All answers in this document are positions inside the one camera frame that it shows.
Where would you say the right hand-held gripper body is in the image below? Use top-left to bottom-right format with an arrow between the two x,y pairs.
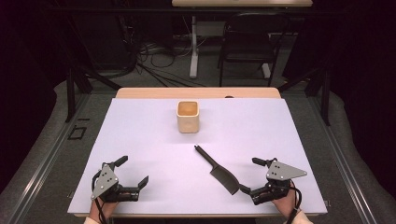
249,158 -> 308,206

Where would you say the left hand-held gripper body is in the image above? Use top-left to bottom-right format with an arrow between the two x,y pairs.
91,161 -> 140,203

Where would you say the square wooden holder cup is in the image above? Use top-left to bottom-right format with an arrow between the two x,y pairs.
176,100 -> 200,134

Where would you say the person's left hand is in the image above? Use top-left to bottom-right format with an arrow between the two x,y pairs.
89,200 -> 120,223

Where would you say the person's right hand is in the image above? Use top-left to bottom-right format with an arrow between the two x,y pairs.
271,185 -> 303,219

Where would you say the white table mat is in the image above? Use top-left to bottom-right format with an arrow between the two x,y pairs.
67,97 -> 329,216

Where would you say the wooden table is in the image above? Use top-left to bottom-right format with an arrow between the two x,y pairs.
74,87 -> 322,218

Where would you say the black metal stand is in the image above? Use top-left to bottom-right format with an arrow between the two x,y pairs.
64,66 -> 123,123
277,66 -> 332,127

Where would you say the black chair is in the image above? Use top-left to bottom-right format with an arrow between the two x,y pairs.
217,12 -> 292,88

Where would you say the white-legged desk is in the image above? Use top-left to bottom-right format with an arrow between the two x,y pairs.
171,0 -> 314,79

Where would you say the left hand-held gripper cable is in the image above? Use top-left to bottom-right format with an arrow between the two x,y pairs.
91,173 -> 108,224

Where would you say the hand-held gripper cable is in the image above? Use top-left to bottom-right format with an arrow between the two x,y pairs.
91,173 -> 108,224
285,180 -> 304,224

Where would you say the right hand-held gripper cable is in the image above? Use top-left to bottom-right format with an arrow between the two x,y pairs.
285,180 -> 304,224

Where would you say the aluminium floor rail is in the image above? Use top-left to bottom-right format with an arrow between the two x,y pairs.
4,92 -> 92,224
307,92 -> 378,224

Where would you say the bundle of floor cables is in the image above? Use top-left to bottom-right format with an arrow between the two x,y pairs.
124,18 -> 207,88

